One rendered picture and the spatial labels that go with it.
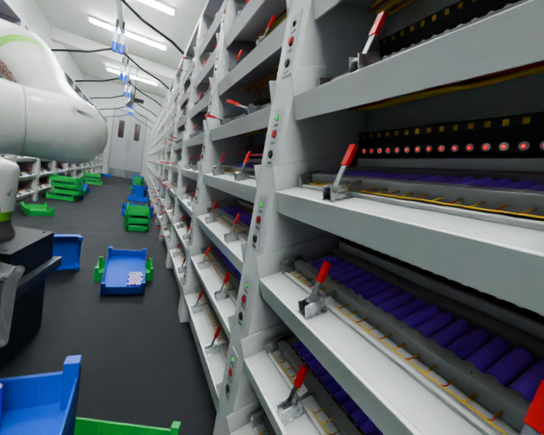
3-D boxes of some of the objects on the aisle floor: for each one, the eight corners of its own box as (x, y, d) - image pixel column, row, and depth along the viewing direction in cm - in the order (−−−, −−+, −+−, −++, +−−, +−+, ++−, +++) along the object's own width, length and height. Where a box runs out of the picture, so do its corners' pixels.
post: (180, 322, 124) (242, -82, 103) (177, 312, 132) (234, -64, 112) (221, 319, 133) (286, -53, 113) (217, 310, 142) (275, -38, 121)
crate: (92, 281, 147) (94, 267, 146) (98, 268, 165) (99, 255, 164) (152, 281, 161) (154, 268, 160) (150, 269, 179) (152, 257, 178)
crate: (9, 270, 142) (10, 234, 140) (77, 265, 164) (79, 234, 161) (9, 276, 137) (11, 238, 134) (79, 270, 158) (83, 237, 156)
